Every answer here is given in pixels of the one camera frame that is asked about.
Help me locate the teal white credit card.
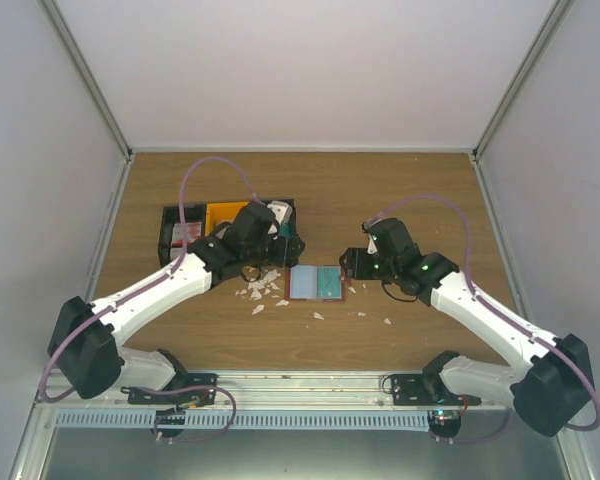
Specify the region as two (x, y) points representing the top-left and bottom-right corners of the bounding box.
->
(317, 266), (342, 300)

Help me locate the brown leather card holder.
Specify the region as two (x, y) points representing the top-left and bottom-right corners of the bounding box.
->
(285, 264), (354, 302)

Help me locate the black card bin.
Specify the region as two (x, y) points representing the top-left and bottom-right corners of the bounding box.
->
(266, 199), (300, 239)
(157, 204), (206, 267)

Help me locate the yellow card bin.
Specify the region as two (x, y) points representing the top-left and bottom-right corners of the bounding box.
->
(204, 201), (248, 236)

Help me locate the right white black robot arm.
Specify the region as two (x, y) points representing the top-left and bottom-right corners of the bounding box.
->
(339, 218), (595, 437)

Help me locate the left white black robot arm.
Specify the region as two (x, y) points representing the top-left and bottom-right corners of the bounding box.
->
(45, 201), (304, 404)

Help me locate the red white card stack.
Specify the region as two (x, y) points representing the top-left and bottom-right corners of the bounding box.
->
(169, 222), (203, 248)

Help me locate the white debris pile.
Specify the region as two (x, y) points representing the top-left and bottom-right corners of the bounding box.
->
(234, 268), (290, 316)

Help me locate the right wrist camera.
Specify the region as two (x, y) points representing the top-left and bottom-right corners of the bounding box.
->
(362, 222), (377, 256)

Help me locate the aluminium mounting rail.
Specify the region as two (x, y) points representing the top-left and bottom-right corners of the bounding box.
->
(34, 367), (576, 409)

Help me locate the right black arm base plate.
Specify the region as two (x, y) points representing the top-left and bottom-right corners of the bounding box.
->
(379, 373), (482, 407)

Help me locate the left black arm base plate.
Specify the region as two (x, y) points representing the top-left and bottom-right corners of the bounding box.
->
(120, 373), (218, 406)

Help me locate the grey slotted cable duct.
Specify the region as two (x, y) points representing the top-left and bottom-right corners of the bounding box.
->
(56, 409), (429, 432)

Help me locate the left aluminium frame post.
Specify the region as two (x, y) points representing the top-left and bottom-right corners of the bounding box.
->
(38, 0), (133, 162)

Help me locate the aluminium frame post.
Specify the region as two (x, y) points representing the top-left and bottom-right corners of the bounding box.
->
(470, 0), (573, 163)
(38, 0), (133, 162)

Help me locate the right aluminium frame post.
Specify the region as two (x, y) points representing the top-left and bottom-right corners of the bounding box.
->
(470, 0), (573, 163)

